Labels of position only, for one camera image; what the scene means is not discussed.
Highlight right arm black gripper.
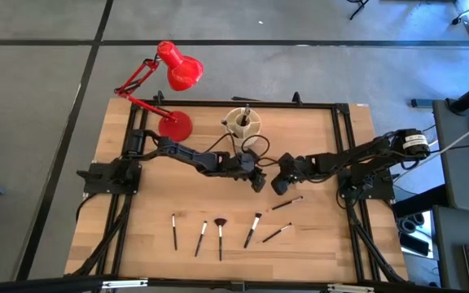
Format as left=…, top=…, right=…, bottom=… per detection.
left=270, top=152, right=319, bottom=195

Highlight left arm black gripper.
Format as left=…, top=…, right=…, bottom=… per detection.
left=225, top=151, right=267, bottom=194

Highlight thin black makeup brush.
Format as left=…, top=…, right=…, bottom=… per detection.
left=240, top=103, right=252, bottom=127
left=270, top=195, right=305, bottom=212
left=261, top=221, right=294, bottom=244
left=221, top=118, right=236, bottom=142

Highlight large powder makeup brush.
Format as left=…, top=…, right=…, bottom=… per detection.
left=243, top=211, right=264, bottom=250

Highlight fan makeup brush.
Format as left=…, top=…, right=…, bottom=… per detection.
left=213, top=217, right=228, bottom=262

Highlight white ribbed brush holder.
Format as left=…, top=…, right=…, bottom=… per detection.
left=223, top=106, right=263, bottom=148

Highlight black headphones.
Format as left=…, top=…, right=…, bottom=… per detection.
left=397, top=212, right=427, bottom=236

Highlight red desk lamp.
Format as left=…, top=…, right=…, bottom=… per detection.
left=114, top=39, right=205, bottom=144

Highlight black phone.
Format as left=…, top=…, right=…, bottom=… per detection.
left=398, top=231, right=431, bottom=258

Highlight grey desk with keyboard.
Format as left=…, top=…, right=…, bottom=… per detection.
left=432, top=205, right=469, bottom=293

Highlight black chair base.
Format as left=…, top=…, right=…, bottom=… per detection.
left=347, top=0, right=370, bottom=21

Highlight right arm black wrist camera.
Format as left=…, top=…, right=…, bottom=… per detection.
left=279, top=153, right=301, bottom=173

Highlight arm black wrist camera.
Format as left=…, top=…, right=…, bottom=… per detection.
left=236, top=149, right=258, bottom=173
left=279, top=153, right=301, bottom=173

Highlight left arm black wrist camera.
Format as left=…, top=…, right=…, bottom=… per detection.
left=236, top=149, right=258, bottom=173

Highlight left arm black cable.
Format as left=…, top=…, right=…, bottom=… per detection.
left=201, top=133, right=278, bottom=168

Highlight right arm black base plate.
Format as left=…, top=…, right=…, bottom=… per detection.
left=337, top=168, right=396, bottom=202

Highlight black aluminium table frame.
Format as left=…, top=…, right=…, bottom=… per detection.
left=65, top=91, right=413, bottom=293

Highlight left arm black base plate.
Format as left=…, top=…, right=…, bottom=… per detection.
left=76, top=158, right=142, bottom=196

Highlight white cable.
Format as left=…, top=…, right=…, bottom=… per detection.
left=392, top=115, right=469, bottom=178

